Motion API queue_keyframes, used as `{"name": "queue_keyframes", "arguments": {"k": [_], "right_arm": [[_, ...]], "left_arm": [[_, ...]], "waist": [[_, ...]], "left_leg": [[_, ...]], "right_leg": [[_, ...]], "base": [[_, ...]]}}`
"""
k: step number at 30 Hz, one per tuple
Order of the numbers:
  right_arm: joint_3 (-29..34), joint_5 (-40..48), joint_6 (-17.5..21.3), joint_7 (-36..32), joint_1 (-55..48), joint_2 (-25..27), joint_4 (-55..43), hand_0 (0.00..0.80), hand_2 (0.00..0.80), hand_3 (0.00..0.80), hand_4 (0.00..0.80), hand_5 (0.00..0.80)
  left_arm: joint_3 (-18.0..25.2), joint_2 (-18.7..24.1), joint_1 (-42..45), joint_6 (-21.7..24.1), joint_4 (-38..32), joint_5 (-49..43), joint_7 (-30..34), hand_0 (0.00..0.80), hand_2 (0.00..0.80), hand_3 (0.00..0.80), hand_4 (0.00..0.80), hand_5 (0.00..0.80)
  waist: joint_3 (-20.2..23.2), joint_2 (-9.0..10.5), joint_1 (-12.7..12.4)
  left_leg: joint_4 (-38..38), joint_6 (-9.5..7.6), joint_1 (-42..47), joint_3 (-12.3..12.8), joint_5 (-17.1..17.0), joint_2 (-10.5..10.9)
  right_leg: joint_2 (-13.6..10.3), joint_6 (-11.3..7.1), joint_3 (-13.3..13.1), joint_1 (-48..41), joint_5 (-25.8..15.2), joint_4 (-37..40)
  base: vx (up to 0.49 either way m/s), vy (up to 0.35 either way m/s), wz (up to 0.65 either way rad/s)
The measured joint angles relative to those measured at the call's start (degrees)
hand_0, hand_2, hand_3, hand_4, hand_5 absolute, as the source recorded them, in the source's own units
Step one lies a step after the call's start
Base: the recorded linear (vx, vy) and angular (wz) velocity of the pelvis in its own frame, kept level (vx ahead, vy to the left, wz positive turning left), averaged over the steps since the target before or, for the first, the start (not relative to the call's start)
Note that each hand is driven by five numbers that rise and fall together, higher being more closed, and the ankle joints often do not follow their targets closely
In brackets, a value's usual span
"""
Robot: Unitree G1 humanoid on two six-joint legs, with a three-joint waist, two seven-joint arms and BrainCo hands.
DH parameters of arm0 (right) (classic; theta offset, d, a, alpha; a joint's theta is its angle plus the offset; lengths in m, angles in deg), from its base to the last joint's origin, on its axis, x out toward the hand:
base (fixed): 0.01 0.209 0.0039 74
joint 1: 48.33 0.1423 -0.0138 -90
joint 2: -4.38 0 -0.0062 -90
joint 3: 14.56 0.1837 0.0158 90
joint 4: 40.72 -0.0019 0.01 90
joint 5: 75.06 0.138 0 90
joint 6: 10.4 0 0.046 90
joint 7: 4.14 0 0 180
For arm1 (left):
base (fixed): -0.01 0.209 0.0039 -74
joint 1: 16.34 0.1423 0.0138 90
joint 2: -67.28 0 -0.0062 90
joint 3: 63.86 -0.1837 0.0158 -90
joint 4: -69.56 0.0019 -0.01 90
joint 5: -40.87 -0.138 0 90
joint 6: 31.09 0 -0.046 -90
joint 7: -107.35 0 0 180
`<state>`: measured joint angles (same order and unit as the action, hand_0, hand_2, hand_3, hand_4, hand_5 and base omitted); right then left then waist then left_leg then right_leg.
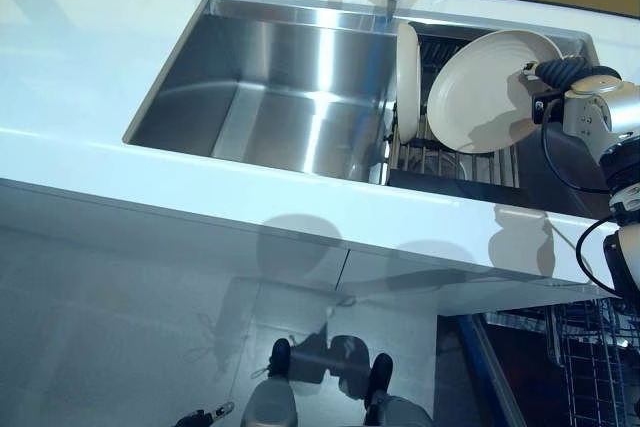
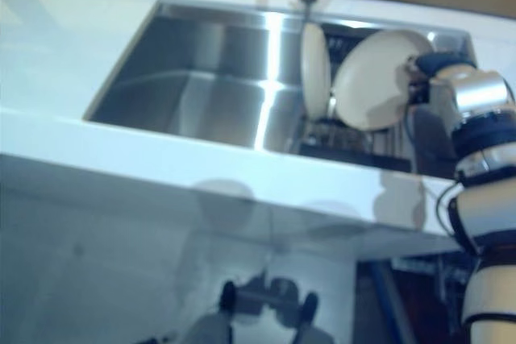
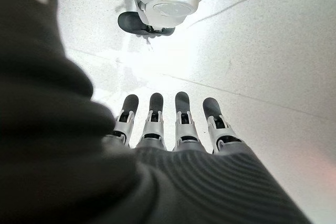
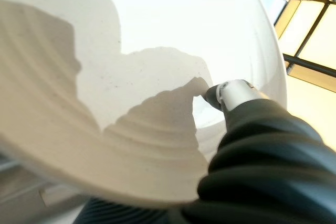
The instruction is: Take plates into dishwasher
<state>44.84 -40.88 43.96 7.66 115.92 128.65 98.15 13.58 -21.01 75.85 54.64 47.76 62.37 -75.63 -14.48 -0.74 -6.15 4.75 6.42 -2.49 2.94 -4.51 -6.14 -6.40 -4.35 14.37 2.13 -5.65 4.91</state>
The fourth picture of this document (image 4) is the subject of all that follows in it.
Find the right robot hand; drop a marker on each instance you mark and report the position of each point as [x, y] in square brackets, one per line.
[262, 169]

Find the beige round plate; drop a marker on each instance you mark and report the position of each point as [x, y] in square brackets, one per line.
[131, 51]

